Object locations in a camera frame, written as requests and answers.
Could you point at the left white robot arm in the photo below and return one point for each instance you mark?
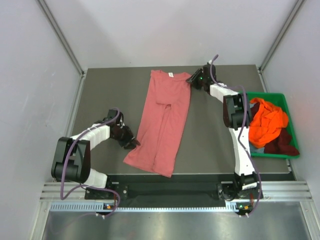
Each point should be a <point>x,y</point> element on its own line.
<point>72,157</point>

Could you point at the orange t shirt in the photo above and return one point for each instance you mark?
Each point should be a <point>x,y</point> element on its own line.
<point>267,123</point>

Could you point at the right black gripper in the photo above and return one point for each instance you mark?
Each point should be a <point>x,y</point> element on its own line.
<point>192,79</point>

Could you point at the maroon t shirt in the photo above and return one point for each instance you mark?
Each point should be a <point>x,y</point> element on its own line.
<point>282,144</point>

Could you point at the grey slotted cable duct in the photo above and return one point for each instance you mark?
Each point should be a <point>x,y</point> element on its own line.
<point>102,207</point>

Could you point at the pink t shirt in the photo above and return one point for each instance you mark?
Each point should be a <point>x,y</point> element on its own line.
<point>162,123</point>

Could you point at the green plastic bin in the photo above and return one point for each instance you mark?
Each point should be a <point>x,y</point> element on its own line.
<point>279,100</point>

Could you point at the left aluminium frame post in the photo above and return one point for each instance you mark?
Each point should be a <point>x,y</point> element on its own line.
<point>60,35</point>

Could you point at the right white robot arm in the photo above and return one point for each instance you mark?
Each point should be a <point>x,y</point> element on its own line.
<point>237,117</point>

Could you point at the right aluminium frame post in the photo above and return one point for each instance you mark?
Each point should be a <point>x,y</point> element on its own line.
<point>298,4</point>

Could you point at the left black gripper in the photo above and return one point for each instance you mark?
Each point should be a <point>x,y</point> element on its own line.
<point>127,143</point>

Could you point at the light blue t shirt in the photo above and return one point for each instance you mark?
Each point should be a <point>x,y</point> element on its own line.
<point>255,150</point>

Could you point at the aluminium frame post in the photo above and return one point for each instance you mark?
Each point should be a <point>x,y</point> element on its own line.
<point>298,4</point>
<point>60,35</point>

